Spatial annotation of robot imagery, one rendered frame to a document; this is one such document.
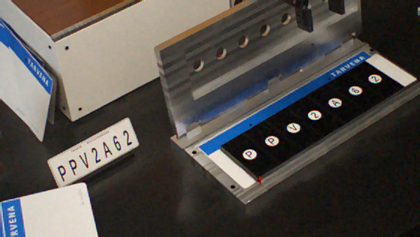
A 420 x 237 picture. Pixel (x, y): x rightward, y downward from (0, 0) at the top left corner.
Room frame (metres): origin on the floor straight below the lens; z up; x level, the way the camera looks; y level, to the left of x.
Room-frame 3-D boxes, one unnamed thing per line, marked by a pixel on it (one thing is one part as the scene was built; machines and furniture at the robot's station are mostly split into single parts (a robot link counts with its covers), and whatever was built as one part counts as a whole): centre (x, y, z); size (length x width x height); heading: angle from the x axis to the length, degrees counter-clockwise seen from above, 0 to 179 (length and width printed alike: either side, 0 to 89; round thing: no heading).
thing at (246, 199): (1.13, -0.17, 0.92); 0.44 x 0.21 x 0.04; 125
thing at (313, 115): (1.10, -0.18, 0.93); 0.10 x 0.05 x 0.01; 34
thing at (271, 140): (1.05, -0.10, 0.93); 0.10 x 0.05 x 0.01; 35
